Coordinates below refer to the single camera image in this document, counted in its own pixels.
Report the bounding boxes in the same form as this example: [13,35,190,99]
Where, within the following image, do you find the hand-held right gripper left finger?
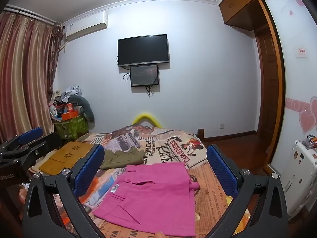
[22,144,106,238]

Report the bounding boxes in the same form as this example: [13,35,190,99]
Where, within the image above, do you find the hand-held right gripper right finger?
[206,144,289,238]

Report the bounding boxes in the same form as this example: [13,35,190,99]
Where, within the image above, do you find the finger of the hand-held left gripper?
[0,127,44,154]
[15,132,63,165]

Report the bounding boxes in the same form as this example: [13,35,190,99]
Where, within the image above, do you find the pink pants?
[92,162,201,237]

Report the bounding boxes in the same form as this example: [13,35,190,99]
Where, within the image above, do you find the olive green pants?
[99,147,146,171]

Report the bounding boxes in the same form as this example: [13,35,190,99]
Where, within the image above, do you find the green storage box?
[53,115,90,139]

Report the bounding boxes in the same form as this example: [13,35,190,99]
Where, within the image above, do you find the orange box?
[61,111,80,121]

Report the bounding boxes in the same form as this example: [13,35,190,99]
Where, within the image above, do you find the grey plush toy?
[72,95,95,129]

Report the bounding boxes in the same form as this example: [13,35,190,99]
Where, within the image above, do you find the newspaper printed blanket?
[21,124,250,238]

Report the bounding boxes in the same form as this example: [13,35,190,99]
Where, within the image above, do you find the grey crumpled clothes pile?
[61,85,82,103]

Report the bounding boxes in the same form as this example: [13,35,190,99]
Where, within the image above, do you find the striped red beige curtain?
[0,11,63,144]

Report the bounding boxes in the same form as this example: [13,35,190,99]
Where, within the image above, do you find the yellow curved foam tube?
[132,113,162,128]

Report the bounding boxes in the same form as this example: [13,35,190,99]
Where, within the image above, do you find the white suitcase with stickers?
[282,139,317,214]

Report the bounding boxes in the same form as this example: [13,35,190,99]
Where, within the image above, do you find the wooden door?
[255,26,281,170]

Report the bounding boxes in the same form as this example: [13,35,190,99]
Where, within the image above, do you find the grey and orange toy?
[303,134,317,150]

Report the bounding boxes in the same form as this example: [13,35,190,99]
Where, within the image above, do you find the frosted sliding door with hearts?
[264,0,317,216]

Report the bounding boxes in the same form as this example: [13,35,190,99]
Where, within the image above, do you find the white air conditioner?
[63,11,109,41]

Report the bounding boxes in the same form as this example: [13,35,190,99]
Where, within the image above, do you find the curtain rod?
[4,4,55,26]

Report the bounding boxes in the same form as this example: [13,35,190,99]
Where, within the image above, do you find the wooden overhead cabinet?
[219,0,285,31]

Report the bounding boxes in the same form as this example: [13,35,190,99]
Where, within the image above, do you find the small black wall monitor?
[130,64,159,87]

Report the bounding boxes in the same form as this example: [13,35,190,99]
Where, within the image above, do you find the black wall television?
[117,34,170,67]

